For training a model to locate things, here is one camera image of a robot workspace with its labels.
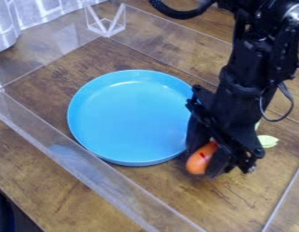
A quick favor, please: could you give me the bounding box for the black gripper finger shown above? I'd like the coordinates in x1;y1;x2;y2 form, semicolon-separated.
205;144;238;179
185;116;210;157

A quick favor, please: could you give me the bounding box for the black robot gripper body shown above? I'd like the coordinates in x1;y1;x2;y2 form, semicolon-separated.
185;67;278;175

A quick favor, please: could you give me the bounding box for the orange toy carrot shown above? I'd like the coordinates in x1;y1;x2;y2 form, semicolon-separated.
185;121;280;176

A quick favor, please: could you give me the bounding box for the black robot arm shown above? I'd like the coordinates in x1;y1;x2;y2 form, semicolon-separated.
186;0;299;178

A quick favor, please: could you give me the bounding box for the blue round tray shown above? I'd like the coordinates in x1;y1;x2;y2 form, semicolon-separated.
67;70;190;167

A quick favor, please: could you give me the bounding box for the white grey checked curtain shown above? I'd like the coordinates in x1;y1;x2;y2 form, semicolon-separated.
0;0;107;53

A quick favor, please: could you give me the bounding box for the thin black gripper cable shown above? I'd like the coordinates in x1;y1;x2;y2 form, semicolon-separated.
257;81;296;123

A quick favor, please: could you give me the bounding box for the clear acrylic enclosure wall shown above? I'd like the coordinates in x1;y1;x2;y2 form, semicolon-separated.
0;0;299;232

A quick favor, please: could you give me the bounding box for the black thick cable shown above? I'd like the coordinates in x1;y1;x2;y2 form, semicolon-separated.
147;0;218;21

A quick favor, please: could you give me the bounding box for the clear acrylic corner bracket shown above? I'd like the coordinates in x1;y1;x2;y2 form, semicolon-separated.
83;4;126;38

